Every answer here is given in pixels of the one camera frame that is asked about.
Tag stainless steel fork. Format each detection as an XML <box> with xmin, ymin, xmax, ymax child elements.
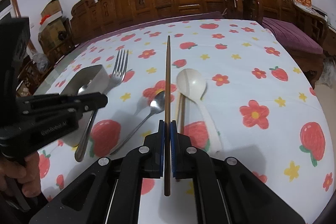
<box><xmin>103</xmin><ymin>50</ymin><xmax>129</xmax><ymax>95</ymax></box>

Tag purple chair cushion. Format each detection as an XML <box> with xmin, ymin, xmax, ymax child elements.
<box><xmin>262</xmin><ymin>17</ymin><xmax>323</xmax><ymax>55</ymax></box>

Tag person's left hand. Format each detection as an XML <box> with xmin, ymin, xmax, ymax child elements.
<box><xmin>1</xmin><ymin>152</ymin><xmax>41</xmax><ymax>198</ymax></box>

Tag dark brown chopstick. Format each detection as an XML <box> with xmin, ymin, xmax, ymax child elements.
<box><xmin>163</xmin><ymin>35</ymin><xmax>171</xmax><ymax>197</ymax></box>

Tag small stainless steel spoon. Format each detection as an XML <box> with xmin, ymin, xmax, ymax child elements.
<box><xmin>110</xmin><ymin>90</ymin><xmax>165</xmax><ymax>155</ymax></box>

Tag stacked cardboard boxes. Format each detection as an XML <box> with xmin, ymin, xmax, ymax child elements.
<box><xmin>38</xmin><ymin>0</ymin><xmax>71</xmax><ymax>54</ymax></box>

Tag light wooden chopstick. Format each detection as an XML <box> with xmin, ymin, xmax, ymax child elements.
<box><xmin>175</xmin><ymin>92</ymin><xmax>182</xmax><ymax>124</ymax></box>

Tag large white plastic spoon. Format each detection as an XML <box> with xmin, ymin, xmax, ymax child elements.
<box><xmin>176</xmin><ymin>68</ymin><xmax>223</xmax><ymax>155</ymax></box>

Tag metal rectangular tray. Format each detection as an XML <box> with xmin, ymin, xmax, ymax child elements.
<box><xmin>60</xmin><ymin>65</ymin><xmax>109</xmax><ymax>96</ymax></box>

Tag strawberry flower tablecloth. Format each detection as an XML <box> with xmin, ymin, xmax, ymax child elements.
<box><xmin>39</xmin><ymin>19</ymin><xmax>335</xmax><ymax>223</ymax></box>

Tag wooden side table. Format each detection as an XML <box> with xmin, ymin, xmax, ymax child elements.
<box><xmin>294</xmin><ymin>6</ymin><xmax>336</xmax><ymax>57</ymax></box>

